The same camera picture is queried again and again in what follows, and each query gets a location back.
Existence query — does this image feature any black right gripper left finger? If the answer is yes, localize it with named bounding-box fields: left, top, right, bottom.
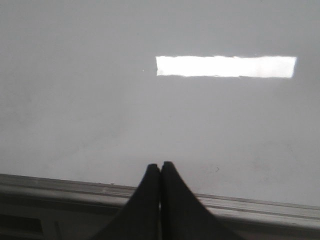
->
left=93, top=164, right=160, bottom=240

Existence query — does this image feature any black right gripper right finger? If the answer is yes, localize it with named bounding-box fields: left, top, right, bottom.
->
left=161, top=161, right=229, bottom=240

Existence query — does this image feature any grey aluminium whiteboard frame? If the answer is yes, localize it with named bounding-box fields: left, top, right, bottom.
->
left=0, top=174, right=320, bottom=240

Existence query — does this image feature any white whiteboard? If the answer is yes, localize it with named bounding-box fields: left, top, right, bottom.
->
left=0, top=0, right=320, bottom=206

